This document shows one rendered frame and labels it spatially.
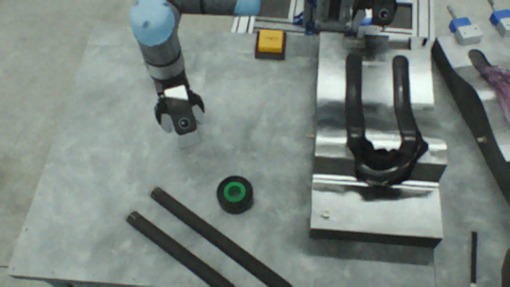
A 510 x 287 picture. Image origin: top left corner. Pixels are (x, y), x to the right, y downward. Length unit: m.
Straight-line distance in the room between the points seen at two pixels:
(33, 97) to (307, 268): 1.74
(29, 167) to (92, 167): 1.09
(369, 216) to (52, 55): 1.92
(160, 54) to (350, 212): 0.49
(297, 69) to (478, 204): 0.54
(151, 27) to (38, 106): 1.61
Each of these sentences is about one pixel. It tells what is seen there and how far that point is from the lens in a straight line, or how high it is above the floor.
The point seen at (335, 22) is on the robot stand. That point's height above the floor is 0.36.
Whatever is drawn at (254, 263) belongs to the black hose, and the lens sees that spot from 0.95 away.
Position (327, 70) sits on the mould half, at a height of 0.89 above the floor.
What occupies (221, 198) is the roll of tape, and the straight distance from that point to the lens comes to 1.08.
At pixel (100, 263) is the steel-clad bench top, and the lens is 1.12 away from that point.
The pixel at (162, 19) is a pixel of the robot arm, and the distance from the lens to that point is 0.89.
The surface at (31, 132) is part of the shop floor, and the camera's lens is 2.38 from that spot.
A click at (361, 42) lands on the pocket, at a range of 1.28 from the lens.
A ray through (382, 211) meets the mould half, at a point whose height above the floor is 0.86.
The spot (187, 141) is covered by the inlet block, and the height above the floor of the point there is 0.82.
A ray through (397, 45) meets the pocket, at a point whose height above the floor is 0.86.
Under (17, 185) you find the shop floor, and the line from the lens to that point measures 2.27.
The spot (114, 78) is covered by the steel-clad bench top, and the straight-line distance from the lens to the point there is 1.35.
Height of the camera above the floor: 1.81
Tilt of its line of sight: 60 degrees down
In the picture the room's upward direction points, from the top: 4 degrees counter-clockwise
